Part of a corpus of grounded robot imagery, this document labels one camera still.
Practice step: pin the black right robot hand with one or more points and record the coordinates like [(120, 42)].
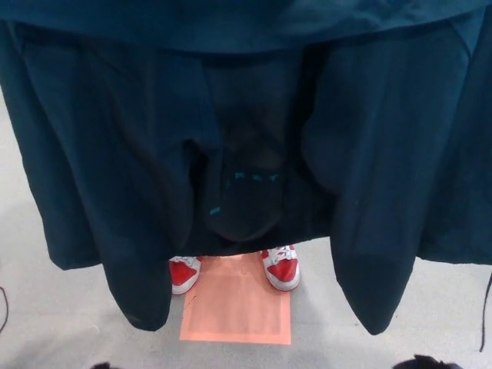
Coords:
[(417, 363)]

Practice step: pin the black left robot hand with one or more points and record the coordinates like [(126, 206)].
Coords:
[(108, 365)]

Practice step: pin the red white sneaker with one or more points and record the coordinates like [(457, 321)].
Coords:
[(184, 273), (282, 269)]

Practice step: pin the dark teal coat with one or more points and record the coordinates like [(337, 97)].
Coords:
[(115, 153)]

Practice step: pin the orange floor mat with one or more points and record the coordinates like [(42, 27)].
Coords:
[(234, 303)]

